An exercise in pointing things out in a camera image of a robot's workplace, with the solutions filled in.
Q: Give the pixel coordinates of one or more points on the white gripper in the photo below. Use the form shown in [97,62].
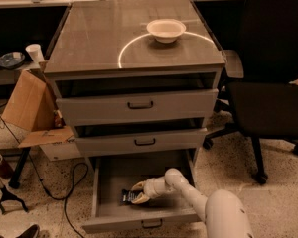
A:
[151,189]

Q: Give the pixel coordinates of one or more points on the dark blue rxbar wrapper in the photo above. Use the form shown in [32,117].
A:
[127,196]

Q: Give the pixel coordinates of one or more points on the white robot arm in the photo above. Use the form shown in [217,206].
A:
[222,212]

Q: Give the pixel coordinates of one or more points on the bottom grey drawer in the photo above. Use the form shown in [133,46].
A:
[114,174]

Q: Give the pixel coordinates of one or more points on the grey drawer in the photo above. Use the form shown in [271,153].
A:
[114,174]
[128,108]
[141,142]

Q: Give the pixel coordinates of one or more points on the middle grey drawer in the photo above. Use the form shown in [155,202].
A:
[141,142]

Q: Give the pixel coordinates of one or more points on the grey drawer cabinet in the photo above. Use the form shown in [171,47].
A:
[104,49]

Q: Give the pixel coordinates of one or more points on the top grey drawer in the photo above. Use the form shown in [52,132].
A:
[128,108]

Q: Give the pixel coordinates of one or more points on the small bottle in box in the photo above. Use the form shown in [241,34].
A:
[59,123]

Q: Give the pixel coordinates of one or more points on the dark shoe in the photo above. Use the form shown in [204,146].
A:
[32,232]

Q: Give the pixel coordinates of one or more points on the black table leg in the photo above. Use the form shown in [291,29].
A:
[14,180]

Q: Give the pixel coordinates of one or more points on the black stand foot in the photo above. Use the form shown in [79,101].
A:
[6,195]

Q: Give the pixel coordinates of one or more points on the brown cardboard box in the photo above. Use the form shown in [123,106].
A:
[31,107]

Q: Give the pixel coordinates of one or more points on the brown round container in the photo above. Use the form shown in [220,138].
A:
[6,171]

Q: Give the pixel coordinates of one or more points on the black office chair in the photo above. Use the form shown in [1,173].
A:
[260,80]

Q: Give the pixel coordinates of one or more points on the white paper bowl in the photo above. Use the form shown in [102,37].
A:
[166,30]

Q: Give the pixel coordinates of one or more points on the white paper cup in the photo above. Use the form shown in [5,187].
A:
[35,53]

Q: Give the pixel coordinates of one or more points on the dark blue plate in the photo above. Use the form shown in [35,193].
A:
[12,60]

